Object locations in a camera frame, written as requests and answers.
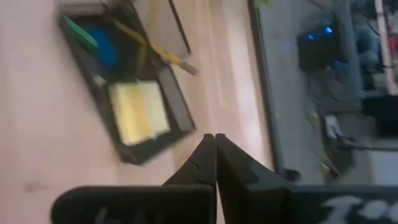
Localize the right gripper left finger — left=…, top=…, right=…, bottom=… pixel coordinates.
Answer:
left=51, top=134, right=217, bottom=224

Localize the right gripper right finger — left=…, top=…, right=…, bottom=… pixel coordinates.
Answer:
left=216, top=134, right=398, bottom=224

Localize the yellow sticky note pad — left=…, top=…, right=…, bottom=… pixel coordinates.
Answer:
left=108, top=80, right=171, bottom=146

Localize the black mesh desk organizer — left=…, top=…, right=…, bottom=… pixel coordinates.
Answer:
left=58, top=0, right=197, bottom=166

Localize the blue eraser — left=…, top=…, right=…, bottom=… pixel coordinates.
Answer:
left=88, top=26, right=121, bottom=71

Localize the green eraser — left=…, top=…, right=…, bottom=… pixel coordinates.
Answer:
left=60, top=15, right=100, bottom=55

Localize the black computer case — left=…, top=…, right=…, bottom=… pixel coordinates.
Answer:
left=297, top=21, right=343, bottom=71

